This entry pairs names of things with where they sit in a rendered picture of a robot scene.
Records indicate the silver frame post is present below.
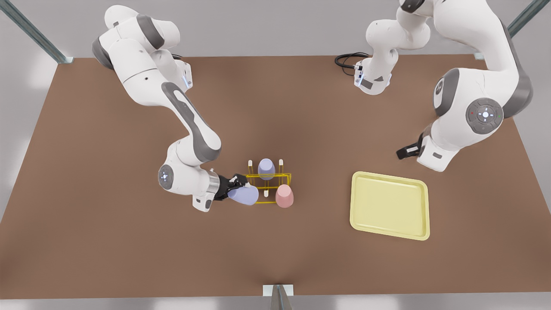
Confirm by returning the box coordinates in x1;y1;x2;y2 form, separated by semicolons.
0;0;74;65
474;0;551;60
263;284;294;310

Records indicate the pink cup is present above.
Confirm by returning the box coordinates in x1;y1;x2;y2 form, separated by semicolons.
275;184;294;208

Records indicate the yellow wire cup rack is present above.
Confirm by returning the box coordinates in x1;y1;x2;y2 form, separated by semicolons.
241;159;292;205

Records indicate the lavender cup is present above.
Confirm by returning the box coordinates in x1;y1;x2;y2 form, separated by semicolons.
258;158;276;180
227;184;259;206

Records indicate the pale yellow tray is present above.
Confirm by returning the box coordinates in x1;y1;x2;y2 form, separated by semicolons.
350;171;430;241

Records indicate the black cable loop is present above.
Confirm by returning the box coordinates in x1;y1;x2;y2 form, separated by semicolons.
335;52;371;77

